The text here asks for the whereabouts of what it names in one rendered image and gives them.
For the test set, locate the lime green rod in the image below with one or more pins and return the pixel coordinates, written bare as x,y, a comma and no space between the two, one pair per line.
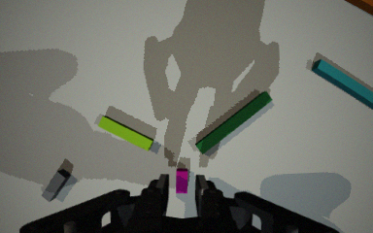
126,132

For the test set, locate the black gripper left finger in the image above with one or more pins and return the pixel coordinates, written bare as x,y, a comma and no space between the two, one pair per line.
87,216

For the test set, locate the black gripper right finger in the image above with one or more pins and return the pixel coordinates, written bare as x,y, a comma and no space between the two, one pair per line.
220,216

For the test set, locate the turquoise rod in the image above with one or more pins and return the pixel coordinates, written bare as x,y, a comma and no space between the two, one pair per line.
343,81

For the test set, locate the magenta block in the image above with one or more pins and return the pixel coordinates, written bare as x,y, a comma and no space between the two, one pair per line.
181,181

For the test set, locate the grey rectangular block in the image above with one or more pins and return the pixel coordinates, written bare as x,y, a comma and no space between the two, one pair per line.
56,184

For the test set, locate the dark green rod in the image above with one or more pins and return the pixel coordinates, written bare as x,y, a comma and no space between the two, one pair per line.
233,122

